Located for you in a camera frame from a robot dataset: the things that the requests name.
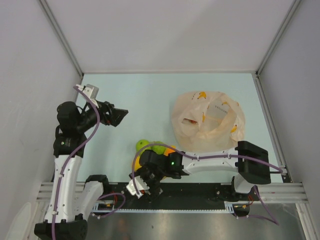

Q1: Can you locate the yellow fake lemon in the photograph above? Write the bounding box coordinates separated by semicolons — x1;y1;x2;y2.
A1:
134;156;142;171

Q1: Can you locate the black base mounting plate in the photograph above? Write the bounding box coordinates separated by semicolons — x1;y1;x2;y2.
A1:
92;182;258;216

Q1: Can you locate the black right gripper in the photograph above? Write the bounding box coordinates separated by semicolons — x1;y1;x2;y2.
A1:
129;167;165;203

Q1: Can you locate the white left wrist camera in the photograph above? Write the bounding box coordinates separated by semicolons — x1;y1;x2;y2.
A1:
73;84;99;107

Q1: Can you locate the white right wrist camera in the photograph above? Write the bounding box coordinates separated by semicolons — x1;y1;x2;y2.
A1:
126;176;150;199

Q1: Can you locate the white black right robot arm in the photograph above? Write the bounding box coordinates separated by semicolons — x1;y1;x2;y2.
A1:
126;141;271;201

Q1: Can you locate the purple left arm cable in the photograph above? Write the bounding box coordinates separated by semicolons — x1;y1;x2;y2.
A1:
51;85;126;240

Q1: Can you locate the green fake apple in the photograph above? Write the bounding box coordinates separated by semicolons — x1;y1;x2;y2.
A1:
151;141;166;155
135;139;150;152

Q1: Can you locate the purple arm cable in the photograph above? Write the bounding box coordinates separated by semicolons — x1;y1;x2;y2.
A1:
131;143;285;226
51;85;126;240

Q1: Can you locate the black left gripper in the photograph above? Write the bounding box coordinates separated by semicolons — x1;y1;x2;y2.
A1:
75;97;128;133

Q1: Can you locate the white slotted cable duct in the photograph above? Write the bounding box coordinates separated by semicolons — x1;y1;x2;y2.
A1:
92;201;237;214

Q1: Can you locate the orange yellow fake mango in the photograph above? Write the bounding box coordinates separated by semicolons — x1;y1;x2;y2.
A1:
163;145;176;156

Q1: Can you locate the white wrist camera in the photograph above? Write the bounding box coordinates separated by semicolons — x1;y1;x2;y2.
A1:
126;176;150;199
73;84;99;107

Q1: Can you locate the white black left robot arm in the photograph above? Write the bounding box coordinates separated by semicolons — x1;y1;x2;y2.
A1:
34;101;128;240

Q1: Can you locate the aluminium frame rail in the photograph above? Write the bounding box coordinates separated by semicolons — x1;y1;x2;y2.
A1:
36;182;308;203

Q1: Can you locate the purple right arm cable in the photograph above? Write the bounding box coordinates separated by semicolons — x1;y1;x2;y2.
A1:
131;143;285;226

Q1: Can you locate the translucent peach plastic bag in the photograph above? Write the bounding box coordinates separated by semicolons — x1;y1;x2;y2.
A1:
171;91;246;153

